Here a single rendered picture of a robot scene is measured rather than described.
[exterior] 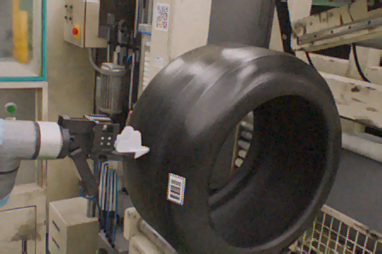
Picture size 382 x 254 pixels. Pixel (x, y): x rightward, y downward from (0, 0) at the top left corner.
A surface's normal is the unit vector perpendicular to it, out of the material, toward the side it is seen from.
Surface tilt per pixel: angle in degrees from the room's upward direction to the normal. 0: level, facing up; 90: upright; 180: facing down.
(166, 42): 90
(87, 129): 90
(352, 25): 90
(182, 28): 90
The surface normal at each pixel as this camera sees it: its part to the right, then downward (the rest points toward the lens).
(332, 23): -0.83, 0.07
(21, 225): 0.54, 0.29
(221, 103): 0.00, -0.27
